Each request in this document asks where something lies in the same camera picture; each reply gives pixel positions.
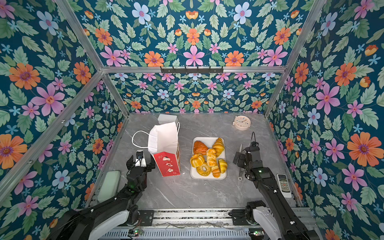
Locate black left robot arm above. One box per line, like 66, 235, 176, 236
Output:
47, 157, 156, 240

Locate glazed yellow donut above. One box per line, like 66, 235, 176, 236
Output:
196, 163, 212, 177

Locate yellow shell madeleine bread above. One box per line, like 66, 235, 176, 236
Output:
190, 153, 205, 168

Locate white plastic box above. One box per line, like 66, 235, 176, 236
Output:
158, 114, 179, 125

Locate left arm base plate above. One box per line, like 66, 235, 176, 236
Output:
137, 210, 155, 227

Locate long twisted bread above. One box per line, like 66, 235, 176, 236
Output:
206, 149, 221, 178

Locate white remote control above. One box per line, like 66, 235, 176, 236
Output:
277, 174, 292, 199

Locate red white paper bag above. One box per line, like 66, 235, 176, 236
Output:
133, 122, 181, 177

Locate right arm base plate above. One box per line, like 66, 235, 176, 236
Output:
228, 209, 257, 226

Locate white rectangular tray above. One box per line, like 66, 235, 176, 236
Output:
191, 137, 228, 180

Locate pale green box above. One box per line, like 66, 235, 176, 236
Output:
97, 171, 121, 203

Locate black hook rail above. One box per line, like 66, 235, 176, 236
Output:
160, 67, 224, 74

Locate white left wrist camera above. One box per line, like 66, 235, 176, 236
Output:
135, 151, 147, 168

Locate metal tongs white tips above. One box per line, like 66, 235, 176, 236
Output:
238, 144, 244, 181

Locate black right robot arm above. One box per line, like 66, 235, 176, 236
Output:
233, 141, 320, 240

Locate pink alarm clock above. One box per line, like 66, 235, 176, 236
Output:
233, 116, 251, 131

